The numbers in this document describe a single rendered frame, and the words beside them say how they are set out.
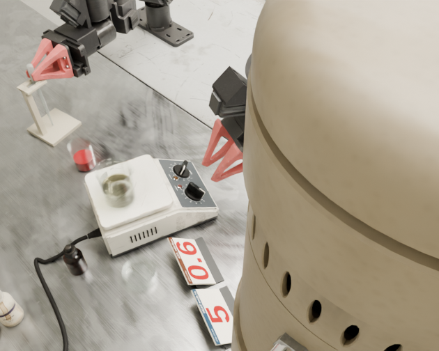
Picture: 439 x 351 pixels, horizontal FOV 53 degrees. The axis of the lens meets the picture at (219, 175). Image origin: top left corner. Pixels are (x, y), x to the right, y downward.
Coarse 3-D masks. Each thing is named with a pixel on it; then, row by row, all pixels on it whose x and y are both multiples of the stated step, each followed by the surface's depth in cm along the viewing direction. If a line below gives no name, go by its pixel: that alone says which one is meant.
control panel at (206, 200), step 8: (160, 160) 80; (168, 160) 81; (168, 168) 79; (192, 168) 83; (168, 176) 77; (192, 176) 81; (176, 184) 77; (184, 184) 78; (200, 184) 80; (176, 192) 75; (184, 192) 76; (208, 192) 79; (184, 200) 75; (192, 200) 76; (200, 200) 77; (208, 200) 78
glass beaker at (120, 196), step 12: (108, 156) 67; (120, 156) 67; (96, 168) 66; (108, 168) 69; (120, 168) 69; (132, 168) 66; (132, 180) 68; (108, 192) 66; (120, 192) 66; (132, 192) 69; (108, 204) 69; (120, 204) 69
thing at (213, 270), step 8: (168, 240) 72; (192, 240) 76; (200, 240) 76; (200, 248) 75; (176, 256) 70; (208, 256) 74; (208, 264) 73; (208, 272) 72; (216, 272) 72; (216, 280) 71; (200, 288) 71
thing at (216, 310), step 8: (200, 296) 66; (208, 296) 68; (216, 296) 69; (208, 304) 66; (216, 304) 67; (208, 312) 65; (216, 312) 66; (224, 312) 67; (216, 320) 65; (224, 320) 66; (216, 328) 64; (224, 328) 65; (232, 328) 66; (224, 336) 63
